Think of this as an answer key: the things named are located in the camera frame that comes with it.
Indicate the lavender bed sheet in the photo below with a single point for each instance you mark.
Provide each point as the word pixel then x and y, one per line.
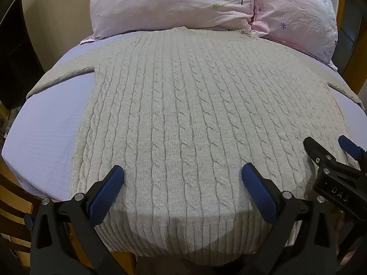
pixel 43 140

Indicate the wooden slatted bed frame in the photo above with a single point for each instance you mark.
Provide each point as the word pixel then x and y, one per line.
pixel 14 214

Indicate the pink floral pillow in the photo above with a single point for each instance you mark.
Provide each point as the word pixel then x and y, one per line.
pixel 172 3
pixel 298 14

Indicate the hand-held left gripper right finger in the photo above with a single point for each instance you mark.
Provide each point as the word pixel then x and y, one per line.
pixel 259 196

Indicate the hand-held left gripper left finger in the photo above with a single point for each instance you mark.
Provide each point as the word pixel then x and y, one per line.
pixel 105 196

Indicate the dark cabinet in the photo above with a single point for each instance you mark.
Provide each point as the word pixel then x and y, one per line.
pixel 20 57

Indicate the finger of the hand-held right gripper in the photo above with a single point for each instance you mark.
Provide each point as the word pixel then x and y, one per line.
pixel 317 151
pixel 350 147

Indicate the wooden bed headboard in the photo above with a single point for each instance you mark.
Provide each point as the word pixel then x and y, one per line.
pixel 348 34

